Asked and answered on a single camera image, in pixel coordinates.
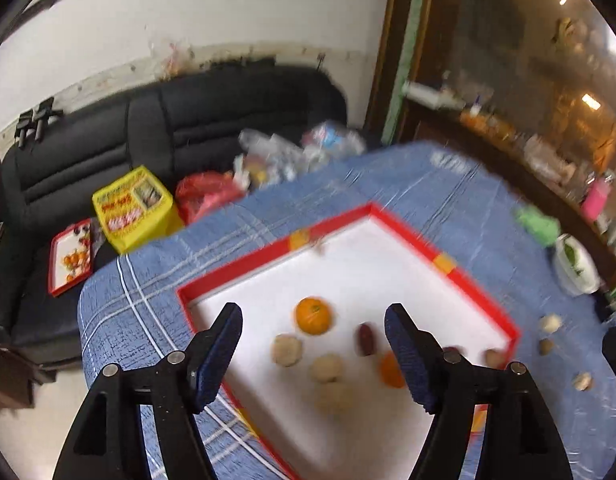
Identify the orange with green stem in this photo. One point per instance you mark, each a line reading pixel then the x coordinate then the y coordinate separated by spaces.
pixel 313 315

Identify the red plastic bag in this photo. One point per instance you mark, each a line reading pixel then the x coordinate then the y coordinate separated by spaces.
pixel 208 195

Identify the pile of clear plastic bags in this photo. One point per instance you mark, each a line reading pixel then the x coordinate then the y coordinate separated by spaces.
pixel 298 147

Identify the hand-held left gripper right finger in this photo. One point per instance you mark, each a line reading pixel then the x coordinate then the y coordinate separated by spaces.
pixel 412 360

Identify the beige cut chunk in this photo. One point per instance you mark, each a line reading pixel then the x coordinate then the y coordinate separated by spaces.
pixel 327 367
pixel 334 396
pixel 287 350
pixel 582 381
pixel 550 323

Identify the red box with white inside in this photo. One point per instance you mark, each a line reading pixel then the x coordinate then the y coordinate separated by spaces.
pixel 348 260

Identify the long white box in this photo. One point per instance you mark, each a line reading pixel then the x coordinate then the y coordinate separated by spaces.
pixel 427 94

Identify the black object on sofa back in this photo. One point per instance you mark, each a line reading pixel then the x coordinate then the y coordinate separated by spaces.
pixel 35 122

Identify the wooden cabinet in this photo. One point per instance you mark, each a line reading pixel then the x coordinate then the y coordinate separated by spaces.
pixel 487 60

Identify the red tray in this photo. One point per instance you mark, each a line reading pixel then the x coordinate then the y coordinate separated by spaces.
pixel 70 260

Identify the green cloth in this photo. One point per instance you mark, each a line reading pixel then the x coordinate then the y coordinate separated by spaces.
pixel 537 225

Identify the pink bottle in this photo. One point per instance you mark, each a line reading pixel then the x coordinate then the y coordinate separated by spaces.
pixel 595 201

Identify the blue plaid tablecloth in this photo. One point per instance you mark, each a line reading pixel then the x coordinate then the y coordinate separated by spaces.
pixel 138 320

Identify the black sofa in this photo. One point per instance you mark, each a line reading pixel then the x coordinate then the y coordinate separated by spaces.
pixel 138 130

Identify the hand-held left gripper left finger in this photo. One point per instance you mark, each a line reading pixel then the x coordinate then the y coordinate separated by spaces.
pixel 215 360

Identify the yellow printed box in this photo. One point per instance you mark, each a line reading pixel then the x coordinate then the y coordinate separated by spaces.
pixel 133 210

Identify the white bowl with greens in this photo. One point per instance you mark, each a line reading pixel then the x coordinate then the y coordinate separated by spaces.
pixel 576 266

